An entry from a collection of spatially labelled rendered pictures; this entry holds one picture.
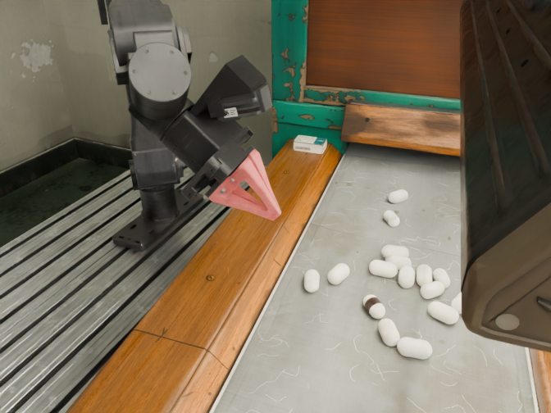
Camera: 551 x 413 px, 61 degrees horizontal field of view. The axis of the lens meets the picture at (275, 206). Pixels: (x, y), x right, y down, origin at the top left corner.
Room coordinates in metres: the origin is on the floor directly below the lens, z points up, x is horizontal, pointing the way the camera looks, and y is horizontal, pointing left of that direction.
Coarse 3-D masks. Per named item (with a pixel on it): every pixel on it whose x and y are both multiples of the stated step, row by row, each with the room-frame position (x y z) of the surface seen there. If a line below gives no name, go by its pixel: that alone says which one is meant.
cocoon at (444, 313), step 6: (432, 306) 0.41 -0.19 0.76; (438, 306) 0.41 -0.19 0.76; (444, 306) 0.41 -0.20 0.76; (450, 306) 0.41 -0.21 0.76; (432, 312) 0.41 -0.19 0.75; (438, 312) 0.41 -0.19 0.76; (444, 312) 0.40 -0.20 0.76; (450, 312) 0.40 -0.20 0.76; (456, 312) 0.40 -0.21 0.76; (438, 318) 0.40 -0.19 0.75; (444, 318) 0.40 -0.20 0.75; (450, 318) 0.40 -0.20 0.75; (456, 318) 0.40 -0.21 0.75
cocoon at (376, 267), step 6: (372, 264) 0.49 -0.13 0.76; (378, 264) 0.49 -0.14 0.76; (384, 264) 0.49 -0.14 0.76; (390, 264) 0.49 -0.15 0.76; (372, 270) 0.49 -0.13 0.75; (378, 270) 0.48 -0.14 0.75; (384, 270) 0.48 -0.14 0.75; (390, 270) 0.48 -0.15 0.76; (396, 270) 0.48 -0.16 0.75; (384, 276) 0.48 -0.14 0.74; (390, 276) 0.48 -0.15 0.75
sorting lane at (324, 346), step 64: (384, 192) 0.72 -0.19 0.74; (448, 192) 0.72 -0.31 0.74; (320, 256) 0.53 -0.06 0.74; (448, 256) 0.53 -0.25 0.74; (320, 320) 0.41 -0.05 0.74; (256, 384) 0.32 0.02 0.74; (320, 384) 0.32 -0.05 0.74; (384, 384) 0.32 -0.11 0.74; (448, 384) 0.32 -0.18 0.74; (512, 384) 0.32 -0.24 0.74
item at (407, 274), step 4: (404, 268) 0.48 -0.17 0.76; (408, 268) 0.48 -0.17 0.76; (400, 272) 0.48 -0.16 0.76; (404, 272) 0.47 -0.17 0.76; (408, 272) 0.47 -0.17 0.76; (412, 272) 0.48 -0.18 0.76; (400, 276) 0.47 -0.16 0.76; (404, 276) 0.47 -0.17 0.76; (408, 276) 0.47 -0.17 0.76; (412, 276) 0.47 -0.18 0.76; (400, 280) 0.47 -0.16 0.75; (404, 280) 0.46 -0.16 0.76; (408, 280) 0.46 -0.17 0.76; (412, 280) 0.46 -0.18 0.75; (400, 284) 0.46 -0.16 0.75; (404, 284) 0.46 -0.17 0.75; (408, 284) 0.46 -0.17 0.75; (412, 284) 0.46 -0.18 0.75
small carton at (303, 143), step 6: (300, 138) 0.86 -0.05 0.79; (306, 138) 0.86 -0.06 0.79; (312, 138) 0.86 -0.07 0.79; (318, 138) 0.86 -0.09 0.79; (324, 138) 0.86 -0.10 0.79; (294, 144) 0.85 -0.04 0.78; (300, 144) 0.85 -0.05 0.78; (306, 144) 0.84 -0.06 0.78; (312, 144) 0.84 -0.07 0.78; (318, 144) 0.83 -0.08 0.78; (324, 144) 0.84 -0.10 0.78; (294, 150) 0.85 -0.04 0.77; (300, 150) 0.85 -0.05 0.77; (306, 150) 0.84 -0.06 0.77; (312, 150) 0.84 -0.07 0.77; (318, 150) 0.83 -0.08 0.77; (324, 150) 0.84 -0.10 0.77
